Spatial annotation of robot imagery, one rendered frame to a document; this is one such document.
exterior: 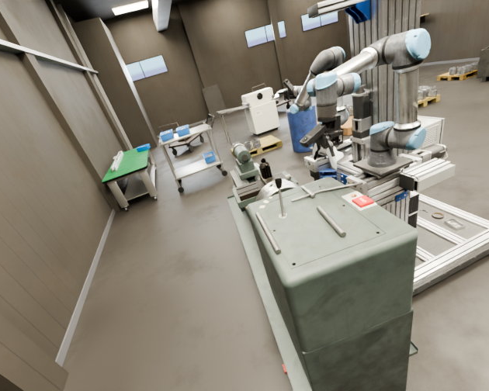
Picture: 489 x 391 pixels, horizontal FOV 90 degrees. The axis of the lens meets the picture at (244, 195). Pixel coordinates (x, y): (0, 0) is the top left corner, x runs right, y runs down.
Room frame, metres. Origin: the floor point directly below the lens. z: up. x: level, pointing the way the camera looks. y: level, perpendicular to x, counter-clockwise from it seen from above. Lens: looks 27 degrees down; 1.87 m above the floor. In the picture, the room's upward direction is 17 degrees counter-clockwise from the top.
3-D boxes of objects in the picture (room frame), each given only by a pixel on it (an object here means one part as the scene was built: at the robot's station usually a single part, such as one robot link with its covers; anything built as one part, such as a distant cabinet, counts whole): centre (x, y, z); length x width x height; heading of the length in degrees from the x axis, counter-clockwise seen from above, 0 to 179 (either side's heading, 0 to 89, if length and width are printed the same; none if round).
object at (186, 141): (7.88, 1.27, 0.49); 1.23 x 0.75 x 0.97; 160
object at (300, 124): (4.90, -1.57, 0.43); 0.57 x 0.57 x 0.86
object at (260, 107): (7.19, -1.16, 0.57); 2.42 x 0.60 x 1.14; 100
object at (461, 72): (6.72, -6.90, 0.15); 1.07 x 0.76 x 0.30; 101
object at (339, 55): (1.82, -0.86, 1.54); 0.15 x 0.12 x 0.55; 122
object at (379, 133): (1.25, -0.84, 1.33); 0.13 x 0.12 x 0.14; 22
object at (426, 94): (5.79, -4.41, 0.17); 1.21 x 0.84 x 0.34; 11
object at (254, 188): (1.85, -0.17, 0.95); 0.43 x 0.18 x 0.04; 95
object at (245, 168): (2.44, -0.10, 1.01); 0.30 x 0.20 x 0.29; 5
